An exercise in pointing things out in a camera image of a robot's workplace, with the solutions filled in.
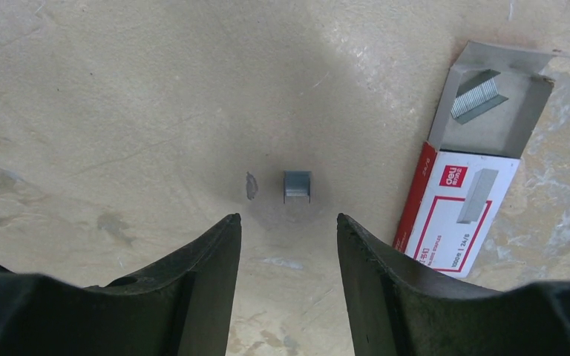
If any small staple strip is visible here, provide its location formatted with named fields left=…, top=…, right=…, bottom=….
left=283, top=171, right=312, bottom=202

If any staple strip inside box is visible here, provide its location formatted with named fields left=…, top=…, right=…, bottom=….
left=451, top=70, right=508, bottom=125

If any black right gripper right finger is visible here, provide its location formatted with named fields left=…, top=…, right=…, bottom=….
left=337, top=214, right=570, bottom=355

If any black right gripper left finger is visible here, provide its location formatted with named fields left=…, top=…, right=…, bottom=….
left=0, top=214, right=242, bottom=355

